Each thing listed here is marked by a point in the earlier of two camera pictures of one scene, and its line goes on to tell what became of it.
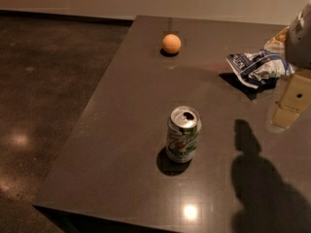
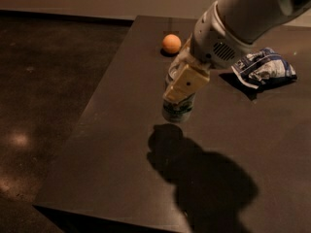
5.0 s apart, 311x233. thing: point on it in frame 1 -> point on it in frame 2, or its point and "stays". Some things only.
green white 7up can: [183, 134] -> [177, 111]
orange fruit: [171, 43] stays
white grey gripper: [300, 44] -> [212, 46]
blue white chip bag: [259, 68] stays
